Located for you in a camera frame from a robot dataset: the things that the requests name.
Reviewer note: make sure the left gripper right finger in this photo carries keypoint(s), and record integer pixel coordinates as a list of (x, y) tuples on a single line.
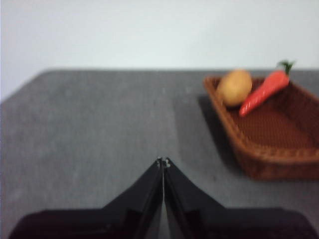
[(219, 224)]

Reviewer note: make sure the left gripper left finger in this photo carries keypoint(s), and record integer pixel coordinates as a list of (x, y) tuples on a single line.
[(112, 221)]

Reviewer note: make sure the brown wicker basket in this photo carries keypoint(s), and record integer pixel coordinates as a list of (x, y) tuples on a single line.
[(274, 139)]

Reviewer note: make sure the yellow-brown potato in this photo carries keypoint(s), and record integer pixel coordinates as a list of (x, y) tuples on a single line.
[(235, 88)]

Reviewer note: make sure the orange carrot with green leaves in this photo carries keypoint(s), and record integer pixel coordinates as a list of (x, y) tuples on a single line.
[(264, 92)]

